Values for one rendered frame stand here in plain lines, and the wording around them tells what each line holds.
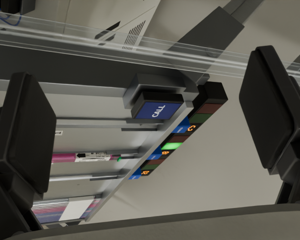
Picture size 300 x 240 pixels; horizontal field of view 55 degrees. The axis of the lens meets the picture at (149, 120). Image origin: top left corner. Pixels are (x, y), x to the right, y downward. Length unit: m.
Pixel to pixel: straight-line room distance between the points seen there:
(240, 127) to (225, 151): 0.19
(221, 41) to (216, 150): 1.14
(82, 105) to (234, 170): 1.26
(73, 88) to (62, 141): 0.15
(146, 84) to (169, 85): 0.03
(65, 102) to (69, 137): 0.10
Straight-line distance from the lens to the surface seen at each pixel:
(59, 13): 0.66
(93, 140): 0.47
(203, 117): 0.50
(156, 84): 0.32
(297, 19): 1.08
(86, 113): 0.40
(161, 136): 0.45
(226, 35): 0.42
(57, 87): 0.33
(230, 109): 1.32
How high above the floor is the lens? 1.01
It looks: 39 degrees down
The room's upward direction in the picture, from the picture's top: 137 degrees counter-clockwise
